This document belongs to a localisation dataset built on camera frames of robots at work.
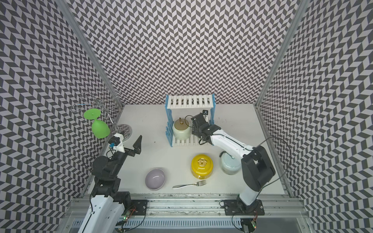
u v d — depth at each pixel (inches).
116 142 22.4
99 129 29.8
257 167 17.7
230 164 30.9
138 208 28.4
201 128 25.6
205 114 30.1
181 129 36.0
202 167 30.6
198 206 29.4
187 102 33.2
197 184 31.5
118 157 24.3
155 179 31.7
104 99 41.7
